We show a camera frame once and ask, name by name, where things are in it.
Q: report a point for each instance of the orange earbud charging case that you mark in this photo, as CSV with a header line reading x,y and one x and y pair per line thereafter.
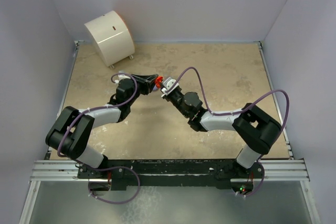
x,y
158,80

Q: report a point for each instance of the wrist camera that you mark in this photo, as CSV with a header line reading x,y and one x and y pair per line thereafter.
x,y
121,75
169,86

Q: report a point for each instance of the white cylindrical box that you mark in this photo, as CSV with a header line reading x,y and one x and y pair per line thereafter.
x,y
111,38

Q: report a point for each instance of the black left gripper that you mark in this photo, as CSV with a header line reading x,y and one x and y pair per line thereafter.
x,y
147,84

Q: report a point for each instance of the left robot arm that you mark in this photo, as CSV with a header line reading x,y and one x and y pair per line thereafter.
x,y
70,133

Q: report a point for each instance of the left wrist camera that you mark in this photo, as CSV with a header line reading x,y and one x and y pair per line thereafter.
x,y
121,75

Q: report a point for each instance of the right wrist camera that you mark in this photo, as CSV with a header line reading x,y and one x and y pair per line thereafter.
x,y
169,86

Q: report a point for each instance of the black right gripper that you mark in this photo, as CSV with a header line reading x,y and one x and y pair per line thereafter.
x,y
166,97

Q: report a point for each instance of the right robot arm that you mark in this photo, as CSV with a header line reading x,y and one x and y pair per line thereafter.
x,y
257,129

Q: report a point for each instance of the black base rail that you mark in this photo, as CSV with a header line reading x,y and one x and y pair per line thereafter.
x,y
218,173

